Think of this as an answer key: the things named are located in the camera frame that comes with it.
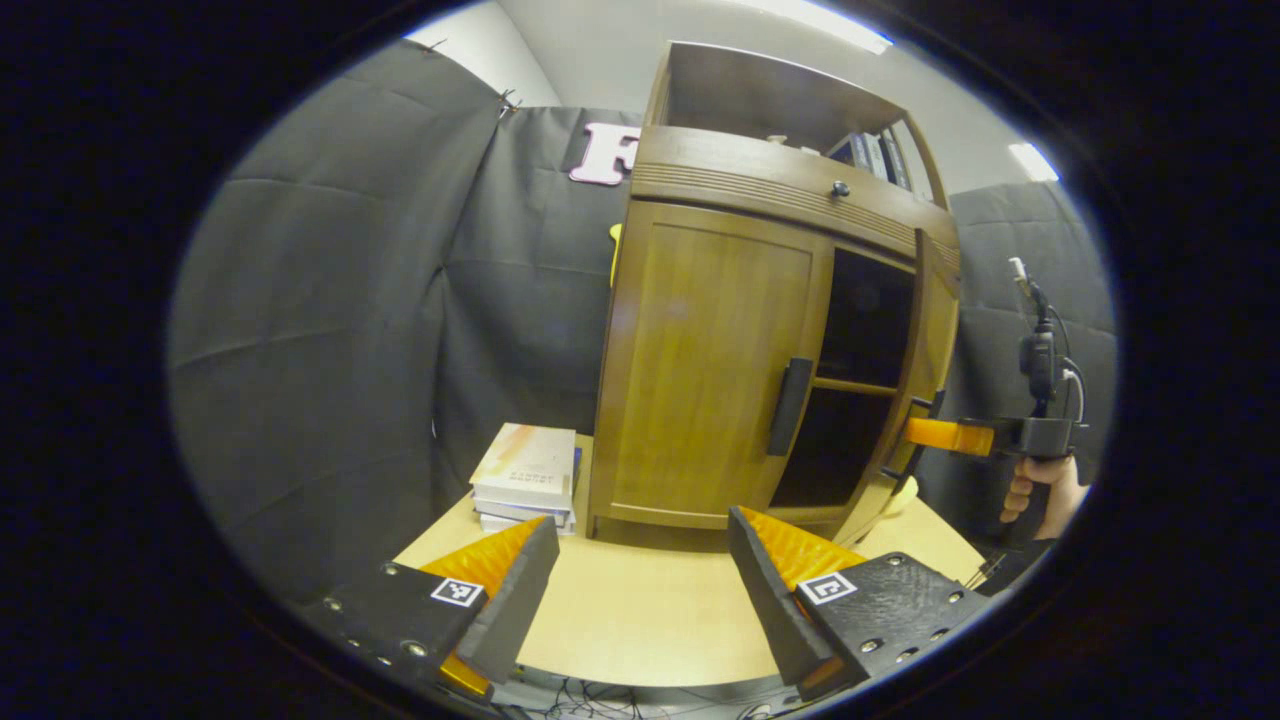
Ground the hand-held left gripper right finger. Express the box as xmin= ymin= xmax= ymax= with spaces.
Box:
xmin=727 ymin=505 xmax=991 ymax=701

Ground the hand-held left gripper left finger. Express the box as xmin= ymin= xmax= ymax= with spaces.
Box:
xmin=300 ymin=515 xmax=561 ymax=701

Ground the wooden shoe cabinet door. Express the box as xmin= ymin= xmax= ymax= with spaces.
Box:
xmin=835 ymin=228 xmax=963 ymax=549
xmin=598 ymin=200 xmax=836 ymax=531

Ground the brown wooden shoe cabinet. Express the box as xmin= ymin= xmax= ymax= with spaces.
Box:
xmin=585 ymin=40 xmax=963 ymax=549

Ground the white book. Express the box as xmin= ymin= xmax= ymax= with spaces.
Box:
xmin=472 ymin=497 xmax=577 ymax=527
xmin=480 ymin=513 xmax=578 ymax=537

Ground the beige cover book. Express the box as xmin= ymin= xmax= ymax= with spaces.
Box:
xmin=470 ymin=423 xmax=579 ymax=513

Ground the small ceiling light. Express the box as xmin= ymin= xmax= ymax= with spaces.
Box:
xmin=1008 ymin=143 xmax=1061 ymax=183

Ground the dark spine book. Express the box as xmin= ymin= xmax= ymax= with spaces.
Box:
xmin=880 ymin=128 xmax=914 ymax=191

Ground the wooden drawer with black knob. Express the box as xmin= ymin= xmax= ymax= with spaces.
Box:
xmin=628 ymin=125 xmax=961 ymax=273

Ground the large ceiling light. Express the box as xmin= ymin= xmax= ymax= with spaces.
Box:
xmin=740 ymin=0 xmax=894 ymax=56

